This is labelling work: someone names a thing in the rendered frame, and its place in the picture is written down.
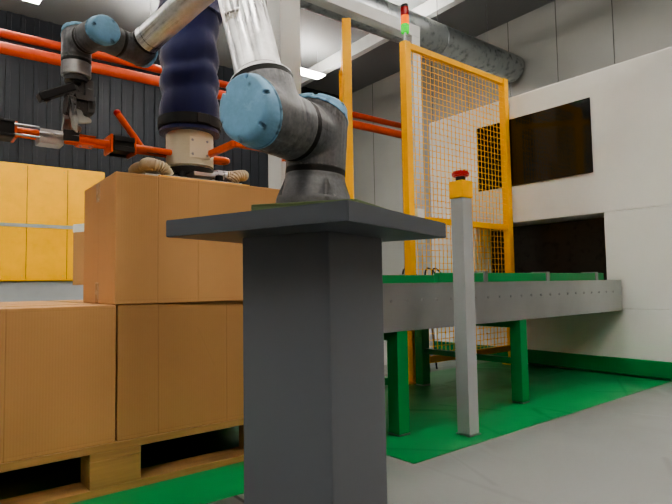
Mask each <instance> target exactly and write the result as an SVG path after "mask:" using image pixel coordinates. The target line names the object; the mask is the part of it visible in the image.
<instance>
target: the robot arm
mask: <svg viewBox="0 0 672 504"><path fill-rule="evenodd" d="M214 1H215V0H167V1H166V2H165V3H164V4H163V5H162V6H161V7H160V8H159V9H158V10H157V11H156V12H154V13H153V14H152V15H151V16H150V17H149V18H148V19H147V20H146V21H145V22H144V23H143V24H142V25H141V26H139V27H137V28H136V29H135V30H134V31H133V32H132V33H131V32H128V31H126V30H124V29H122V28H120V27H119V26H118V24H117V23H116V22H115V21H114V20H113V19H112V18H111V17H109V16H107V15H103V14H100V15H95V16H92V17H90V18H89V19H88V20H86V21H84V22H78V21H71V22H66V23H65V24H63V26H62V28H61V33H60V36H61V76H62V77H63V78H64V82H65V83H67V84H65V85H62V86H58V87H55V88H52V89H48V90H41V91H40V92H39V93H38V94H37V95H36V98H37V100H38V102H39V103H42V102H49V101H50V100H52V99H55V98H58V97H61V96H63V97H64V100H63V112H62V124H61V125H62V128H61V131H63V130H64V129H67V130H74V131H75V132H76V133H78V131H79V133H80V132H81V130H82V128H81V127H80V126H79V125H78V124H88V123H91V122H92V120H91V119H90V117H91V116H92V115H93V114H94V113H95V98H96V97H94V81H91V68H92V54H93V53H95V52H97V51H103V52H105V53H107V54H110V55H112V56H115V57H117V58H120V59H122V60H125V61H127V62H129V63H132V64H134V65H135V66H138V67H142V68H148V67H150V66H152V65H153V64H154V62H155V61H156V59H157V56H158V50H159V48H161V47H162V46H163V45H164V44H165V43H166V42H168V41H169V40H170V39H171V38H172V37H173V36H174V35H176V34H177V33H178V32H179V31H180V30H181V29H183V28H184V27H185V26H186V25H187V24H188V23H189V22H191V21H192V20H193V19H194V18H195V17H196V16H198V15H199V14H200V13H201V12H202V11H203V10H204V9H206V8H207V7H208V6H209V5H210V4H211V3H213V2H214ZM218 3H219V7H220V12H221V16H222V20H223V25H224V29H225V34H226V38H227V43H228V47H229V52H230V56H231V61H232V65H233V70H234V75H233V76H232V78H231V79H230V82H229V83H228V85H227V86H226V89H227V90H226V92H225V93H223V94H222V97H221V101H220V110H219V112H220V120H221V122H222V124H223V125H222V127H223V129H224V130H225V132H226V133H227V135H228V136H229V137H230V138H231V139H233V140H234V141H236V142H238V143H240V144H242V145H243V146H245V147H247V148H251V149H255V150H258V151H261V152H264V153H267V154H270V155H273V156H276V157H279V158H282V159H285V160H286V171H285V179H284V182H283V184H282V186H281V189H280V191H279V193H278V195H277V198H276V203H288V202H305V201H323V200H341V199H350V195H349V192H348V189H347V186H346V183H345V173H346V152H347V130H348V116H347V108H346V106H345V105H344V103H343V102H341V101H340V100H339V99H337V98H335V97H332V96H330V95H326V94H321V93H318V94H317V95H316V94H313V93H302V94H298V93H297V89H296V85H295V81H294V78H293V74H292V72H291V70H290V69H289V68H288V67H286V66H285V65H283V64H281V61H280V58H279V54H278V50H277V46H276V42H275V38H274V34H273V30H272V26H271V22H270V18H269V14H268V10H267V6H266V2H265V0H218ZM69 118H70V119H69Z"/></svg>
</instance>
